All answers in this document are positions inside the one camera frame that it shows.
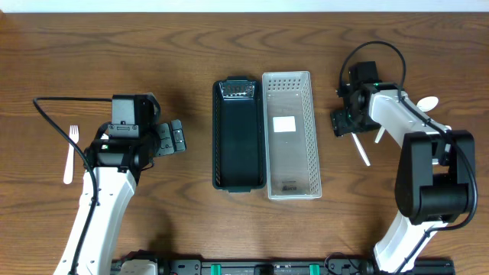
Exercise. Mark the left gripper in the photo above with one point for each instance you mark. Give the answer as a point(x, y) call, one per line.
point(163, 139)

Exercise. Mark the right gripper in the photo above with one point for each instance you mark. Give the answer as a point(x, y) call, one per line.
point(340, 123)

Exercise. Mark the white label sticker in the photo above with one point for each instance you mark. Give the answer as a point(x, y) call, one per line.
point(284, 124)

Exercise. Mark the clear plastic basket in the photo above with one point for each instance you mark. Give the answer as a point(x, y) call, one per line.
point(293, 170)

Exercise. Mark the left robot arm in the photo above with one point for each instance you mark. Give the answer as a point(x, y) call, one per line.
point(121, 150)

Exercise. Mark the white plastic fork far left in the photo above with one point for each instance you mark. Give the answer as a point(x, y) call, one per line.
point(69, 167)

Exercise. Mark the black plastic basket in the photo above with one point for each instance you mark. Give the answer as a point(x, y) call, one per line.
point(238, 148)

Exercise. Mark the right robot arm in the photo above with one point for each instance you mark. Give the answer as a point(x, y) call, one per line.
point(435, 180)

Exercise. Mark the white plastic spoon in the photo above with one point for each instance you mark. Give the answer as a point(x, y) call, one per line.
point(379, 135)
point(428, 103)
point(361, 150)

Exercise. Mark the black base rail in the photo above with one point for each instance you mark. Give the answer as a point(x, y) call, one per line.
point(143, 262)

